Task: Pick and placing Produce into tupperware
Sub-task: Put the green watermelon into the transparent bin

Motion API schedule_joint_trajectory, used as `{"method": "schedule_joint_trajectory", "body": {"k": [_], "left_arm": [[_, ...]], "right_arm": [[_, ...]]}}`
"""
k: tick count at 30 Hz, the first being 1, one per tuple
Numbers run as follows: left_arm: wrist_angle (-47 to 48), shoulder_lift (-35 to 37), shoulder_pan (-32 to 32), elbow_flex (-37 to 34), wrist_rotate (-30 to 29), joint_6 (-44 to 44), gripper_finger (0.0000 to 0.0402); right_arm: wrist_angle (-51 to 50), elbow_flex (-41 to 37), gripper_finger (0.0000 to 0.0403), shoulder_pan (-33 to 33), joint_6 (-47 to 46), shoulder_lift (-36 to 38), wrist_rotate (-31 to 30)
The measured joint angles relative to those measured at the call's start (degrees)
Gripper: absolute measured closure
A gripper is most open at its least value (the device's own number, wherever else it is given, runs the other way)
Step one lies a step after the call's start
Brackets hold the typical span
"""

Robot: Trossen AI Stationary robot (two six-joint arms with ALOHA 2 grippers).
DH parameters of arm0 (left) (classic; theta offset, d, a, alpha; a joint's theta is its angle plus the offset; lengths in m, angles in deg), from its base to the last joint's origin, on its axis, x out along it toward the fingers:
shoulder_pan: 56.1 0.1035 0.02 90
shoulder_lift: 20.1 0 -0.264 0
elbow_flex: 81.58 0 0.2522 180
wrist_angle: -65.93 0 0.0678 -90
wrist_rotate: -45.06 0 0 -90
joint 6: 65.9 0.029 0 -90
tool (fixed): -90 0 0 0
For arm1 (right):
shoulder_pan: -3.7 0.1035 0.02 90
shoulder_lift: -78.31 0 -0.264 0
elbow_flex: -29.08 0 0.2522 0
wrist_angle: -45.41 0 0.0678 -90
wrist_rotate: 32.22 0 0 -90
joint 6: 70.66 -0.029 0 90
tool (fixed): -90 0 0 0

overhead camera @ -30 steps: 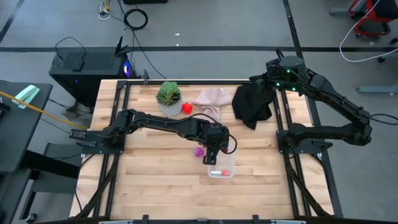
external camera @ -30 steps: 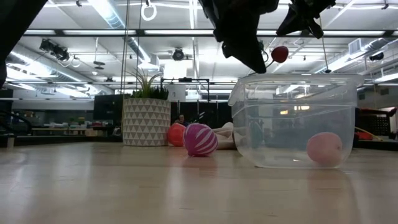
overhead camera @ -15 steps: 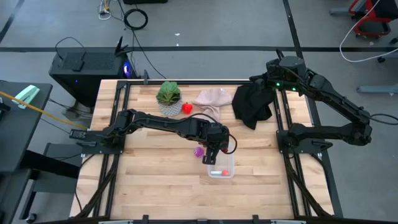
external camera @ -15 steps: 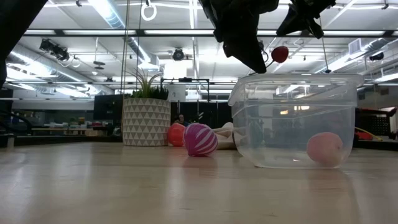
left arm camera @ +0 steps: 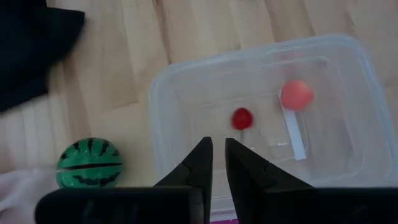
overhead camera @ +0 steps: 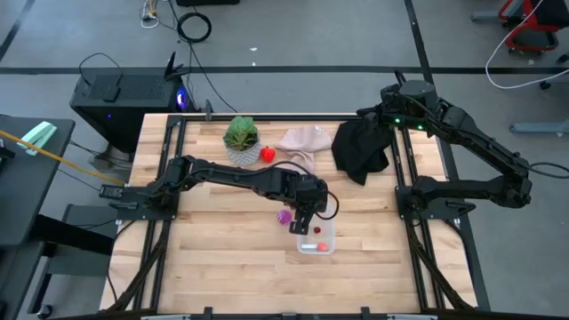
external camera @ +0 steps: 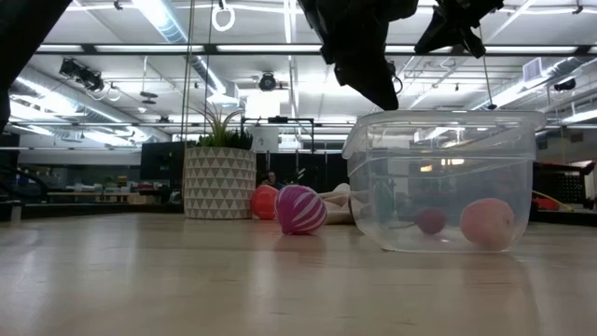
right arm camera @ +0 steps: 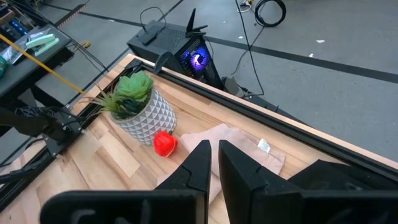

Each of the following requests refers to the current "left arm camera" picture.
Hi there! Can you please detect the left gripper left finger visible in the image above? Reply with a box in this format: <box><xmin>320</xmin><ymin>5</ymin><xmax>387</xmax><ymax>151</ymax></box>
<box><xmin>34</xmin><ymin>136</ymin><xmax>214</xmax><ymax>224</ymax></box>

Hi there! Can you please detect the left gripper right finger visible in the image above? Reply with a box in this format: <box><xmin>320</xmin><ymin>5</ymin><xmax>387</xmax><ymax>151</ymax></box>
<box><xmin>225</xmin><ymin>138</ymin><xmax>398</xmax><ymax>224</ymax></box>

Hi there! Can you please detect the small dark red toy cherry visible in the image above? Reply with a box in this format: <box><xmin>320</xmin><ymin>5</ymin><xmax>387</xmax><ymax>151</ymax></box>
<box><xmin>231</xmin><ymin>107</ymin><xmax>254</xmax><ymax>131</ymax></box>

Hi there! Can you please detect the pink toy peach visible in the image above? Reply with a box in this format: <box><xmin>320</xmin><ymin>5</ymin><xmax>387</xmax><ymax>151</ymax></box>
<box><xmin>280</xmin><ymin>79</ymin><xmax>314</xmax><ymax>111</ymax></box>

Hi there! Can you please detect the green striped toy watermelon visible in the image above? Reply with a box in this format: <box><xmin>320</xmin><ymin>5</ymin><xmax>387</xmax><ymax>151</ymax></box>
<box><xmin>55</xmin><ymin>137</ymin><xmax>123</xmax><ymax>189</ymax></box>

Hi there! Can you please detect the clear plastic tupperware container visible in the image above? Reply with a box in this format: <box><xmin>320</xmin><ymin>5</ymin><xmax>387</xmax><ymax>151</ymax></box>
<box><xmin>148</xmin><ymin>33</ymin><xmax>398</xmax><ymax>218</ymax></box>

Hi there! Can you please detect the white label strip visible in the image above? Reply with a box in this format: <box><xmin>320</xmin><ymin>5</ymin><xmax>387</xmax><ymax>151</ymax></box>
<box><xmin>278</xmin><ymin>90</ymin><xmax>308</xmax><ymax>161</ymax></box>

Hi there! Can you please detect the beige pink cloth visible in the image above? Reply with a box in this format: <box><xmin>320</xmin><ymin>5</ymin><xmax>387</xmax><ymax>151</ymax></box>
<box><xmin>0</xmin><ymin>167</ymin><xmax>60</xmax><ymax>224</ymax></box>

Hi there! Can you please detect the black cloth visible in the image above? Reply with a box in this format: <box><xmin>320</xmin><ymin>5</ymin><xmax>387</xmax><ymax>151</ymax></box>
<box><xmin>0</xmin><ymin>0</ymin><xmax>85</xmax><ymax>113</ymax></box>

